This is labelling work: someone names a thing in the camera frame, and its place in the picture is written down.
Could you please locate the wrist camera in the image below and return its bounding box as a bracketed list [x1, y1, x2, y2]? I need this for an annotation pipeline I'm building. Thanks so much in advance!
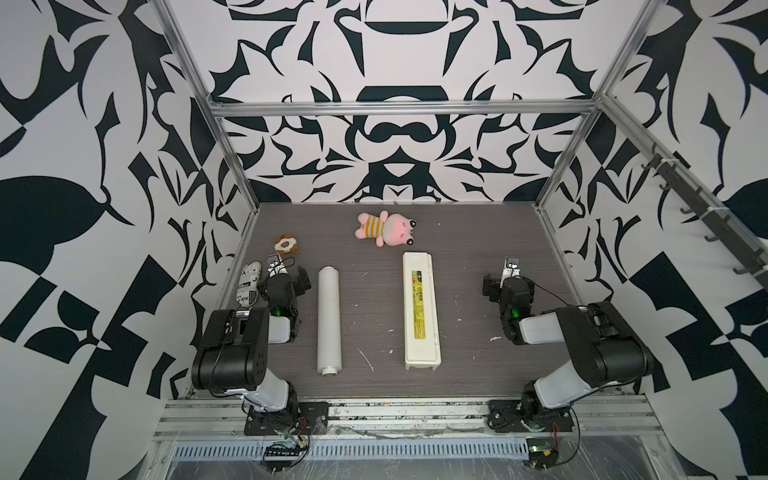
[501, 257, 521, 282]
[266, 253, 286, 277]

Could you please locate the circuit board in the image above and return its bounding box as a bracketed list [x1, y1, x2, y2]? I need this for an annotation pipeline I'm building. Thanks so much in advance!
[261, 443, 309, 474]
[524, 438, 559, 471]

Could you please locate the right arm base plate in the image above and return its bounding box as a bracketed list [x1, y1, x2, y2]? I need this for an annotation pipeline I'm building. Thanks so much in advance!
[486, 399, 574, 433]

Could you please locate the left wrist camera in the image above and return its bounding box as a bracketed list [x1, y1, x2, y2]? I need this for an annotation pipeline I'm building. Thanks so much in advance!
[266, 253, 286, 277]

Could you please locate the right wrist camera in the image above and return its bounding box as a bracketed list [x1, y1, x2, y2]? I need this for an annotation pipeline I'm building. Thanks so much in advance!
[501, 257, 521, 282]

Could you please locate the left circuit board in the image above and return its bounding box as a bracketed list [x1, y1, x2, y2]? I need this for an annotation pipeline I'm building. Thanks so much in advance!
[261, 443, 309, 474]

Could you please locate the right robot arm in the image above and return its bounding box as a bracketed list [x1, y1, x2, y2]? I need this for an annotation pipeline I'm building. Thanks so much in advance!
[482, 273, 654, 431]

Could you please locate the right circuit board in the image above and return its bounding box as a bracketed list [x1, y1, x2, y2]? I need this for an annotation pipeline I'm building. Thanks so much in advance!
[524, 438, 559, 471]

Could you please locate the white plastic wrap roll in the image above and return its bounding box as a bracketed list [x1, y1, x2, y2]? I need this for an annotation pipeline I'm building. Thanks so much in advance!
[317, 266, 342, 376]

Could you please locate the black white patterned shoe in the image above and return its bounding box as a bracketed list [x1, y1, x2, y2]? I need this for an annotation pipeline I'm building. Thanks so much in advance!
[236, 261, 262, 308]

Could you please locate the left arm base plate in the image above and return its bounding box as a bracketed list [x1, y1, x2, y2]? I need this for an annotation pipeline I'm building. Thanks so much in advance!
[244, 402, 330, 436]

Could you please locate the wall hook rail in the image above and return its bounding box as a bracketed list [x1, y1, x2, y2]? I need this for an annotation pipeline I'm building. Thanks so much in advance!
[640, 143, 767, 289]

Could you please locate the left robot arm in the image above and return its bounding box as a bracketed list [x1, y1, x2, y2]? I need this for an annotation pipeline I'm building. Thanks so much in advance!
[191, 261, 311, 424]

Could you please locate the pink plush pig toy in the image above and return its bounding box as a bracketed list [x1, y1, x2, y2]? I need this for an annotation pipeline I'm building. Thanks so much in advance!
[355, 211, 417, 248]

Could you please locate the brown white plush toy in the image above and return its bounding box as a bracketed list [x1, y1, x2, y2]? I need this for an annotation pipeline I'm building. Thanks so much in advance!
[273, 235, 300, 255]

